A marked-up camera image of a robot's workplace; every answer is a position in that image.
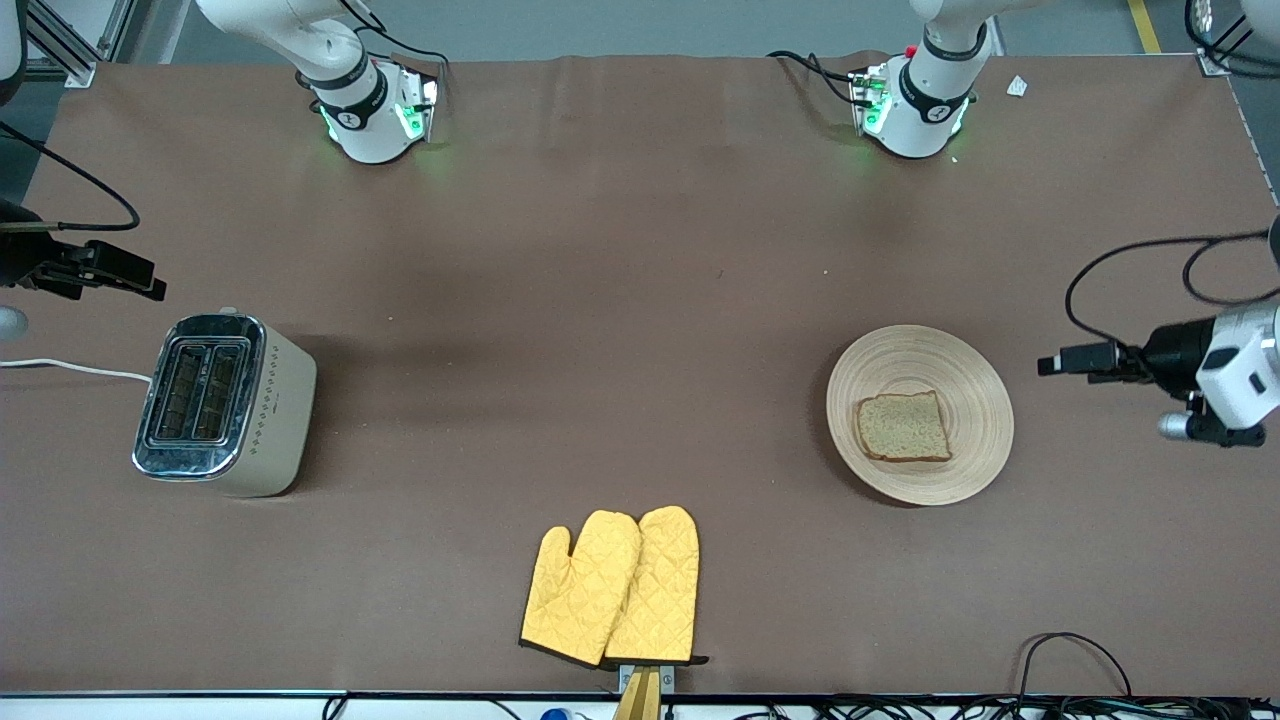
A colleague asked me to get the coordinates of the round wooden plate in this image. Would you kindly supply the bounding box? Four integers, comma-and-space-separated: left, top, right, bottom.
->
826, 325, 1015, 507

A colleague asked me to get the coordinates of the brown bread slice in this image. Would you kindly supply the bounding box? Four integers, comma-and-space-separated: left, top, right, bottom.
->
856, 390, 953, 463

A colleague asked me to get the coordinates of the cream chrome two-slot toaster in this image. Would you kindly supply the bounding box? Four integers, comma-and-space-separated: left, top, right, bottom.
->
131, 312, 318, 498

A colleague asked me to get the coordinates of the brown table cover cloth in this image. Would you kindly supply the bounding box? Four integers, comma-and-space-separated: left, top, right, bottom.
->
0, 52, 1280, 698

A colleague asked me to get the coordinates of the yellow quilted oven mitt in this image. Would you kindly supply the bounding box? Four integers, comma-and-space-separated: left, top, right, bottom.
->
604, 505, 709, 669
520, 511, 642, 668

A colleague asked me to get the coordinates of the white toaster power cord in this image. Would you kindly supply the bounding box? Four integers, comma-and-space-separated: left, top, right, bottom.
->
0, 358, 153, 384

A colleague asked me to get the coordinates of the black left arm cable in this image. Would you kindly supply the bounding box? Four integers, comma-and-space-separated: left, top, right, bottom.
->
1064, 228, 1280, 346

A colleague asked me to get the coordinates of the aluminium frame profile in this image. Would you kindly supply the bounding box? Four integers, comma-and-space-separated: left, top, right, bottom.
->
25, 0, 136, 89

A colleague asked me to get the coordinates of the black looped cable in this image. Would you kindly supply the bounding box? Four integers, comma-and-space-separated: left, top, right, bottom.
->
1015, 631, 1134, 701

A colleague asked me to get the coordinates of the tangled black cable bundle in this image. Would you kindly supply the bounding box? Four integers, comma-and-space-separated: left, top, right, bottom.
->
730, 697, 1280, 720

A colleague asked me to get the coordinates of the black left base cable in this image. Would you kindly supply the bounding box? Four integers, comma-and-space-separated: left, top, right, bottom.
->
767, 49, 863, 107

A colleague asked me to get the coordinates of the small metal clamp bracket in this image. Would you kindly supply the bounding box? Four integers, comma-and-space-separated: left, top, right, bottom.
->
618, 664, 676, 696

